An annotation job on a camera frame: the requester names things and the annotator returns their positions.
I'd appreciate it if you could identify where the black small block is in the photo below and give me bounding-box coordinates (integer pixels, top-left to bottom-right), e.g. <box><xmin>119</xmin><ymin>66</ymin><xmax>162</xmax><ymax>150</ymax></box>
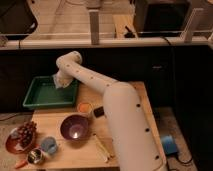
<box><xmin>94</xmin><ymin>107</ymin><xmax>104</xmax><ymax>118</ymax></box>

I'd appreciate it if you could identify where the black office chair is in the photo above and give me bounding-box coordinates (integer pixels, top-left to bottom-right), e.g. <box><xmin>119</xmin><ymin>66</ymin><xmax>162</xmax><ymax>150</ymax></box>
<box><xmin>0</xmin><ymin>0</ymin><xmax>39</xmax><ymax>36</ymax></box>

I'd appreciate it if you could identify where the red plate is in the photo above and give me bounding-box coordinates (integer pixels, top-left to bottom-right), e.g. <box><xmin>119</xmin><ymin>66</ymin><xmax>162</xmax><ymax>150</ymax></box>
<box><xmin>5</xmin><ymin>128</ymin><xmax>36</xmax><ymax>154</ymax></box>

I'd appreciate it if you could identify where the orange cup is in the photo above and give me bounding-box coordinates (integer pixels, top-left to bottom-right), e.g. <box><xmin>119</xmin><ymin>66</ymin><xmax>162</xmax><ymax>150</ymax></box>
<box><xmin>77</xmin><ymin>102</ymin><xmax>92</xmax><ymax>115</ymax></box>

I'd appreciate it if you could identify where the purple bowl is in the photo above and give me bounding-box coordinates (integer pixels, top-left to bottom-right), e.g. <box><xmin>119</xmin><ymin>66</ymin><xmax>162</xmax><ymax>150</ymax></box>
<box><xmin>60</xmin><ymin>114</ymin><xmax>89</xmax><ymax>140</ymax></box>

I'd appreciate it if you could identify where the black monitor box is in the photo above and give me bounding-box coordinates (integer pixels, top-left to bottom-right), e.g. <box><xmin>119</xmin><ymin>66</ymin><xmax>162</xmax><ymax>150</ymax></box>
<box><xmin>133</xmin><ymin>0</ymin><xmax>190</xmax><ymax>32</ymax></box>

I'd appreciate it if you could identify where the bunch of dark grapes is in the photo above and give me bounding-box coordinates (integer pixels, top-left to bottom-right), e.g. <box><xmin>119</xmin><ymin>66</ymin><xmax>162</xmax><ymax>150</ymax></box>
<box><xmin>18</xmin><ymin>121</ymin><xmax>36</xmax><ymax>148</ymax></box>

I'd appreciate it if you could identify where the blue cylinder on floor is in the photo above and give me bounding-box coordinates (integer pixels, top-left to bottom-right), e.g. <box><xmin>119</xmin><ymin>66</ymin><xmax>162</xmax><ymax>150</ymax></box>
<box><xmin>161</xmin><ymin>135</ymin><xmax>179</xmax><ymax>155</ymax></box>

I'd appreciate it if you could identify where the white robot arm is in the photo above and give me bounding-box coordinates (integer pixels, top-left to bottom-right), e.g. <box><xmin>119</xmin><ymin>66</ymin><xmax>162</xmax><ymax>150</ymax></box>
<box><xmin>54</xmin><ymin>51</ymin><xmax>168</xmax><ymax>171</ymax></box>

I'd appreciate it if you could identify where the black cable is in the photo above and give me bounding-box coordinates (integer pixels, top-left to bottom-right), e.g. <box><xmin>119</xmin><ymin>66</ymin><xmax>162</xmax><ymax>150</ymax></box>
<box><xmin>161</xmin><ymin>35</ymin><xmax>194</xmax><ymax>166</ymax></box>

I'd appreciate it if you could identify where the green plastic tray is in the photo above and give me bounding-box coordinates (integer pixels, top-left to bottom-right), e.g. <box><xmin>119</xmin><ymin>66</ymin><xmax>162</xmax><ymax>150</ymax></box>
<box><xmin>23</xmin><ymin>76</ymin><xmax>79</xmax><ymax>110</ymax></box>

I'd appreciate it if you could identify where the white horizontal rail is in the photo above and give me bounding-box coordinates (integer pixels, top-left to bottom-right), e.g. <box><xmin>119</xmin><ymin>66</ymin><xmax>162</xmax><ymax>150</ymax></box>
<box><xmin>0</xmin><ymin>36</ymin><xmax>210</xmax><ymax>51</ymax></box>

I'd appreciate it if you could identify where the grey vertical post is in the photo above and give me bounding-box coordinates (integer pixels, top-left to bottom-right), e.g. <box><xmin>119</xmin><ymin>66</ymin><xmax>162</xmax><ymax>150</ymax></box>
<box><xmin>89</xmin><ymin>9</ymin><xmax>99</xmax><ymax>45</ymax></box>

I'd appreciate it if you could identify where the small metal pot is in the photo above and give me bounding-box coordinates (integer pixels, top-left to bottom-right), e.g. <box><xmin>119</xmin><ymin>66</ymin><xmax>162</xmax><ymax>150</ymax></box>
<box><xmin>14</xmin><ymin>148</ymin><xmax>46</xmax><ymax>169</ymax></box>

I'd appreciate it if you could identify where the yellow wooden stick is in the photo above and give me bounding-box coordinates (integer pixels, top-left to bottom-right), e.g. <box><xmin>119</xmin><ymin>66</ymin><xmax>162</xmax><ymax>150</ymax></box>
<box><xmin>93</xmin><ymin>134</ymin><xmax>110</xmax><ymax>163</ymax></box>

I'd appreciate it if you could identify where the white slanted bracket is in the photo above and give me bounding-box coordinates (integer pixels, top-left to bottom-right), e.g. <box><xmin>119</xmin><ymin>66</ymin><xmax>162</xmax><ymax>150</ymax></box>
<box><xmin>180</xmin><ymin>8</ymin><xmax>204</xmax><ymax>43</ymax></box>

